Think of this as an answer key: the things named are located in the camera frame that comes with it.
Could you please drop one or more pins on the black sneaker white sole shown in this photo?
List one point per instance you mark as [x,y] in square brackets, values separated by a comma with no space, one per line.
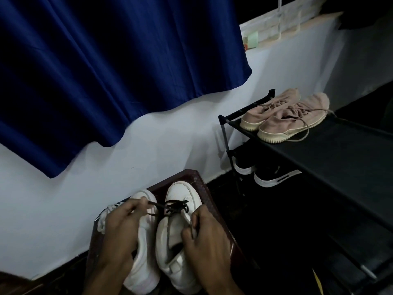
[242,168]
[270,181]

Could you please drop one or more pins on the brown wooden door frame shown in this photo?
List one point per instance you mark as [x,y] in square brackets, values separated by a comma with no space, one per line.
[15,285]

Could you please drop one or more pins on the white window grille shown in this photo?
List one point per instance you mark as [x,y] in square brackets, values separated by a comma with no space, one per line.
[285,18]

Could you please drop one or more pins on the person's right hand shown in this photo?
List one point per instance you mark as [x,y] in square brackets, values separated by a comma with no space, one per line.
[208,251]

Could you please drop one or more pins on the pink sneaker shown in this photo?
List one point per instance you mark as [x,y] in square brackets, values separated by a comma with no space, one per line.
[285,127]
[258,115]

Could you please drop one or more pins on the person's left hand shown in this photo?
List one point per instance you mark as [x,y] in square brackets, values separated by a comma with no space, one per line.
[122,230]

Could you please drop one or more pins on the blue curtain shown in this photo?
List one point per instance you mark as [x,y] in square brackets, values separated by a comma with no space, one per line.
[107,58]
[362,12]

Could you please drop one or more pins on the black shoelace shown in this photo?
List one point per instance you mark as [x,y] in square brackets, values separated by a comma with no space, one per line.
[173,207]

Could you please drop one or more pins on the dark brown plastic stool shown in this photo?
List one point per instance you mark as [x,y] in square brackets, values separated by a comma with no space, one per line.
[202,184]

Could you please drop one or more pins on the small green block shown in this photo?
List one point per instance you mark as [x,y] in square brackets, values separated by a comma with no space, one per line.
[253,39]

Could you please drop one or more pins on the person's right forearm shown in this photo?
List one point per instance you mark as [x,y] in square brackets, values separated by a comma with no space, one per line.
[224,288]

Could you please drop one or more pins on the black shoe rack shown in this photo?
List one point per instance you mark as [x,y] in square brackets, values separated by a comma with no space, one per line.
[337,162]

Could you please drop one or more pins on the thin yellow strip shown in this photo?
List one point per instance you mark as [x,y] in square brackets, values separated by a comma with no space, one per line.
[317,282]

